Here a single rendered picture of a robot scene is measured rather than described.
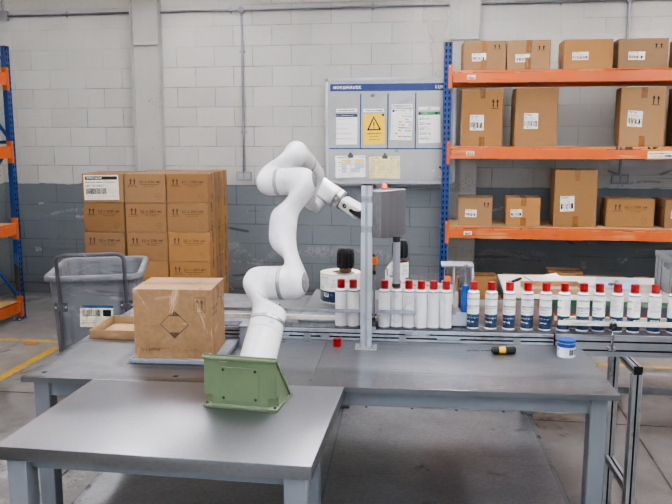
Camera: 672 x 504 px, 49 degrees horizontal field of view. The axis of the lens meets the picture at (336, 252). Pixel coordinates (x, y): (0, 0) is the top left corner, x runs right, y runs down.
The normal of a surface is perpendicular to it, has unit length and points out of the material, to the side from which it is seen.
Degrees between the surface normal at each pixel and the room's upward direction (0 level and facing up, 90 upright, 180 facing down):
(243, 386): 90
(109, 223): 91
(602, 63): 90
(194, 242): 89
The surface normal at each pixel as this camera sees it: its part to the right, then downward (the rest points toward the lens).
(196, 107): -0.15, 0.15
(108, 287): 0.18, 0.21
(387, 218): 0.76, 0.10
